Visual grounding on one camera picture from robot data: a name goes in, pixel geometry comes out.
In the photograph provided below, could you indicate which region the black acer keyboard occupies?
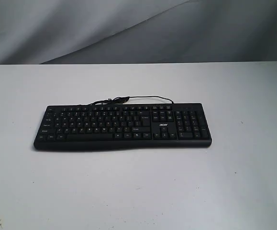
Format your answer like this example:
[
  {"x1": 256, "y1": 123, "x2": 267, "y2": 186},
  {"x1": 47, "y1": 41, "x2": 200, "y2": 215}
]
[{"x1": 33, "y1": 103, "x2": 212, "y2": 151}]

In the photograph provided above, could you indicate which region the black keyboard cable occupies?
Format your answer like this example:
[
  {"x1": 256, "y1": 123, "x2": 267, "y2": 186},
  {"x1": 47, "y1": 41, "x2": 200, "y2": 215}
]
[{"x1": 79, "y1": 95, "x2": 175, "y2": 106}]

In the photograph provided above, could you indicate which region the grey backdrop cloth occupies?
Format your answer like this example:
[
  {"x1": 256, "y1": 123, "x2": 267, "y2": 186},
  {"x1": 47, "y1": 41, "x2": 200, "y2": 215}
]
[{"x1": 0, "y1": 0, "x2": 277, "y2": 64}]

